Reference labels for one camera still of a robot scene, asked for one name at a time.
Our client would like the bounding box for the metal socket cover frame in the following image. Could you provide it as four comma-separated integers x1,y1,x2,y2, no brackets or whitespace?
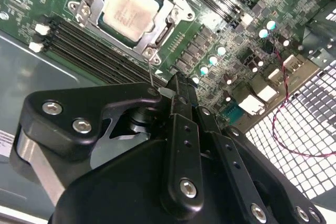
78,0,179,57

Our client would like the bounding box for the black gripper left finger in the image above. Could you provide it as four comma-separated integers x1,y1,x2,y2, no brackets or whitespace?
9,72,206,216

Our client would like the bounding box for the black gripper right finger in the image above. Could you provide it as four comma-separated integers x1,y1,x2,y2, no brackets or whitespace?
183,78,328,224

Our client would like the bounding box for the silver green CPU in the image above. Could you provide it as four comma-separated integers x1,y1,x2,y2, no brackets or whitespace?
96,0,170,49

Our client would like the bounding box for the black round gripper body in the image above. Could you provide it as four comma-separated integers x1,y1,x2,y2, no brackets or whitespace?
51,138,245,224

